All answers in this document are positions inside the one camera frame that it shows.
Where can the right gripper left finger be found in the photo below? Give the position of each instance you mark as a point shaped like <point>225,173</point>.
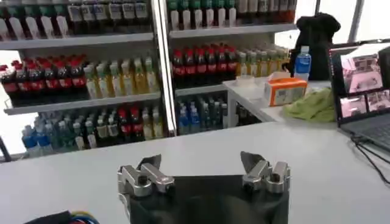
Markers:
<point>143,179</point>

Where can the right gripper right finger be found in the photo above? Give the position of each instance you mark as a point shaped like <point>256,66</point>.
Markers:
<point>268,178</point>

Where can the white desk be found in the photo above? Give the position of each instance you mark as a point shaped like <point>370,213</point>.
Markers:
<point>253,100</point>

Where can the green cloth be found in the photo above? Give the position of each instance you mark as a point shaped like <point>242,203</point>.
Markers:
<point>310,108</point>

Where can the orange tissue box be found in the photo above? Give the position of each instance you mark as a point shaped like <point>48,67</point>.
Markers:
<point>285,91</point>

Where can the clear plastic container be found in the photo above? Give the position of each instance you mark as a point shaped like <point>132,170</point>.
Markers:
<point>245,80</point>

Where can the shelf rack with bottles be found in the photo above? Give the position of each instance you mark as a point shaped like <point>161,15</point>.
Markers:
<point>91,76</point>
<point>213,61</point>

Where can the blue label water bottle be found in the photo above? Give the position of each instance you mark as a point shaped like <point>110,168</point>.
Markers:
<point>303,64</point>

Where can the black laptop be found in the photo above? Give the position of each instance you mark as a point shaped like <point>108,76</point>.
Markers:
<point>362,91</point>

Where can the black bag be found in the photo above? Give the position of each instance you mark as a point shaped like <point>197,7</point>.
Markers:
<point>317,42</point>

